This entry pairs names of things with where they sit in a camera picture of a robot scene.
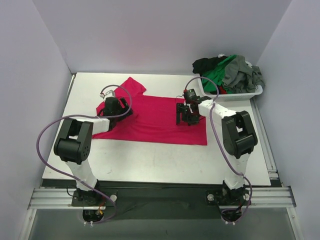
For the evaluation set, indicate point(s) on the green t-shirt in basket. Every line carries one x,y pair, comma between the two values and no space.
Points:
216,75

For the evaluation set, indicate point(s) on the white plastic laundry basket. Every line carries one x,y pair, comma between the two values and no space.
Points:
231,97

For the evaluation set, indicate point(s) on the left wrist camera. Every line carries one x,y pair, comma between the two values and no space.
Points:
108,94

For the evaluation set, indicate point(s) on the red t-shirt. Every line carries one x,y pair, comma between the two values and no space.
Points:
154,120

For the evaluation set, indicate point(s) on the red garment in basket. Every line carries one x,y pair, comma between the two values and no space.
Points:
222,91

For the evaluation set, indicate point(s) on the grey t-shirt in basket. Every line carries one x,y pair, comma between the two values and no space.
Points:
240,78

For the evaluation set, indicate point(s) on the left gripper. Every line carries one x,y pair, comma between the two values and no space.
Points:
124,107

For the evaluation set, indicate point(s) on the aluminium frame rail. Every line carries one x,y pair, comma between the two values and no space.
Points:
262,197

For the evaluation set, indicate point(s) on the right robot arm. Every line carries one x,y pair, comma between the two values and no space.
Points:
233,130

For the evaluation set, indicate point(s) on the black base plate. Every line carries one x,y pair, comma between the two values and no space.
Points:
164,203

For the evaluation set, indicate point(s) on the black t-shirt in basket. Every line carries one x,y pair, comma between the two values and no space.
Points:
203,65

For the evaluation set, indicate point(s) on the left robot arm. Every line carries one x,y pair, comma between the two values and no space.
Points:
73,143

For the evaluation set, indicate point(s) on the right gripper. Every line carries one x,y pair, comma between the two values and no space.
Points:
184,113

